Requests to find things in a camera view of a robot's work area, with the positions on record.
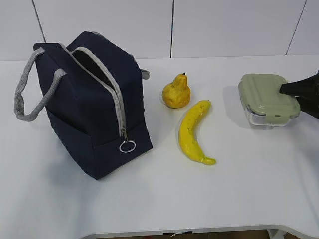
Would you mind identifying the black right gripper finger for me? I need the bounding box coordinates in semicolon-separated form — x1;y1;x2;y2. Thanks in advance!
279;72;319;100
298;97;319;117

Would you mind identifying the green lidded glass container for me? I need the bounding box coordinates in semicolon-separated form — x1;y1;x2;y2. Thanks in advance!
238;74;301;128

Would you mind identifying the yellow banana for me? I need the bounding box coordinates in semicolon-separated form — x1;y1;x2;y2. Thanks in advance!
178;100;216;165

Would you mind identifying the navy blue lunch bag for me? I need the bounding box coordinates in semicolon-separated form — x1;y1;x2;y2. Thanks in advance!
13;31;153;180

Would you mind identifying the yellow pear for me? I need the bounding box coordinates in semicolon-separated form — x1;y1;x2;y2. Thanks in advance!
162;72;191;109

